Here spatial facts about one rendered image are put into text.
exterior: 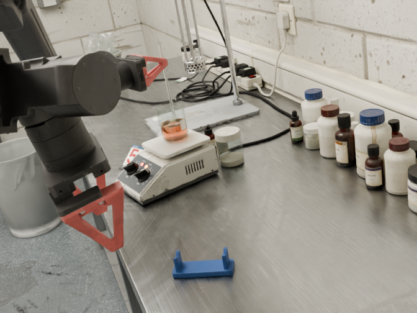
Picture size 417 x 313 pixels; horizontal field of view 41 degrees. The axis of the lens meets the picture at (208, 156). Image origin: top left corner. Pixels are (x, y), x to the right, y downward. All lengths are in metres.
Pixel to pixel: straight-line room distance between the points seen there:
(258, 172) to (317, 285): 0.43
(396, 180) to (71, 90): 0.72
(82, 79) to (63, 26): 3.05
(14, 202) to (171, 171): 1.71
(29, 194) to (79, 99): 2.30
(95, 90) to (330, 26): 1.05
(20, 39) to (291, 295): 0.56
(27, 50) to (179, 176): 0.44
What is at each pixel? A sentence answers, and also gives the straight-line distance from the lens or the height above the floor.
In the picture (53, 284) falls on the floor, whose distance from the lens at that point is 2.49.
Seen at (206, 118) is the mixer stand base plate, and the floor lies 0.76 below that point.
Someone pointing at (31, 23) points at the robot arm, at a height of 1.18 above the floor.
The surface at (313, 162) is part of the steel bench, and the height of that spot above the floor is 0.75.
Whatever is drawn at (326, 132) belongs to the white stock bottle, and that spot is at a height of 0.81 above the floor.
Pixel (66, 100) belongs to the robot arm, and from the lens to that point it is 0.50.
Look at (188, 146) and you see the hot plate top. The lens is 1.21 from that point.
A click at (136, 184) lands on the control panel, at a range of 1.21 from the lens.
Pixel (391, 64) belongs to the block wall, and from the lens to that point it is 1.31.
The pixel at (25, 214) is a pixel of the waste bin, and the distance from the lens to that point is 2.85.
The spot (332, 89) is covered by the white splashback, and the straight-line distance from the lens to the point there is 1.46.
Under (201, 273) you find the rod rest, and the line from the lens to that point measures 0.93.
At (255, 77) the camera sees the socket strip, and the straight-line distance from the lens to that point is 1.83.
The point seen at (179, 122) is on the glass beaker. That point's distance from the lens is 1.23.
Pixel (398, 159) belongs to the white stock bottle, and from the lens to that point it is 1.07.
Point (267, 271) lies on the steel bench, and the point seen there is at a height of 0.75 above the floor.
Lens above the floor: 1.27
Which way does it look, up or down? 23 degrees down
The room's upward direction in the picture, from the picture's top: 10 degrees counter-clockwise
